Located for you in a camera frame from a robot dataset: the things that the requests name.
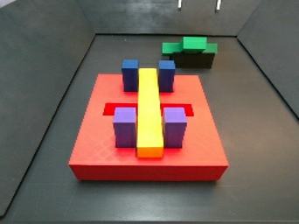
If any yellow long block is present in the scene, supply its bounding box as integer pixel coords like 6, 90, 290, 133
137, 68, 165, 158

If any purple block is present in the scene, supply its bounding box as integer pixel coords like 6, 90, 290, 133
163, 108, 187, 148
114, 107, 137, 148

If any green bridge-shaped block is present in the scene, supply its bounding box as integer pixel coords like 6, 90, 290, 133
162, 37, 219, 56

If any red base board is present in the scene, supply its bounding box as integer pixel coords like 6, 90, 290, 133
70, 74, 230, 181

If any black angle fixture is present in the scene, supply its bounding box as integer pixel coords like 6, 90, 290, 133
170, 52, 215, 69

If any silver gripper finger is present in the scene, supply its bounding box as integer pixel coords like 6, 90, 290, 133
215, 0, 222, 12
178, 0, 183, 11

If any blue block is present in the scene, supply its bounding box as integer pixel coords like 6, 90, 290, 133
122, 59, 139, 92
158, 60, 175, 93

